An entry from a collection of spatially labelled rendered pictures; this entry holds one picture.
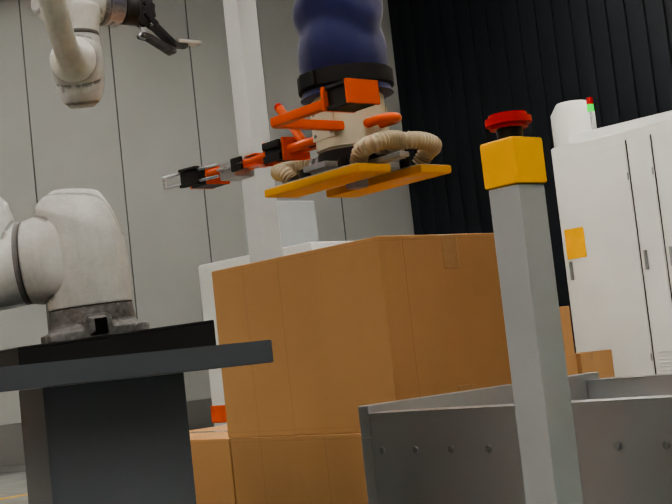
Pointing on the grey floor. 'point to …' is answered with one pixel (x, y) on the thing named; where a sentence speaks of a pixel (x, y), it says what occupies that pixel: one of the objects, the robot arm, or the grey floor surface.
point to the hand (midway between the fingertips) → (192, 15)
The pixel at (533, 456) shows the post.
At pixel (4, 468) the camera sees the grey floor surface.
